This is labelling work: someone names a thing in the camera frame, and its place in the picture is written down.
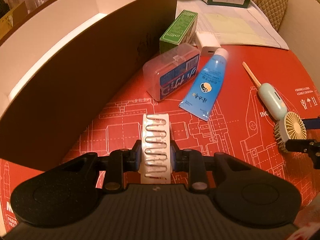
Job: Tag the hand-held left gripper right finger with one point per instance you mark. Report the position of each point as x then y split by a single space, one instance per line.
175 156

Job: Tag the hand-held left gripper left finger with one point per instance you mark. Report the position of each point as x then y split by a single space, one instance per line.
137 155

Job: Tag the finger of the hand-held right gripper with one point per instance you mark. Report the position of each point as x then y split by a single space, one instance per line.
300 145
311 123

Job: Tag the mint handheld mini fan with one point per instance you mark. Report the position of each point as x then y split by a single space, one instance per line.
292 127

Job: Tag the brown cardboard box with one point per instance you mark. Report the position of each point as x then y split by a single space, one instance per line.
75 105

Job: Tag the white charger plug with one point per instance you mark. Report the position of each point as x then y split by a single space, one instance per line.
206 41

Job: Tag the green medicine box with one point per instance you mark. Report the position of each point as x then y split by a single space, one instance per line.
178 27

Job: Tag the red printed cardboard sheet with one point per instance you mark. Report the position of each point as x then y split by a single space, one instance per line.
225 135

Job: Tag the blue tube white cap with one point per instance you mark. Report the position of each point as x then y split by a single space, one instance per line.
203 87

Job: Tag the clear plastic case blue label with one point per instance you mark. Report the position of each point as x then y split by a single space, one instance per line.
172 72

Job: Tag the pastel checkered blanket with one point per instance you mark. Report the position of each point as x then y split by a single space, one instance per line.
237 30

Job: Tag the beige quilted cloth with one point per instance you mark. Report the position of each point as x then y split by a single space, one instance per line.
270 2

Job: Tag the plain cardboard box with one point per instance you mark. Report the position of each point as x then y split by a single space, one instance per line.
10 20

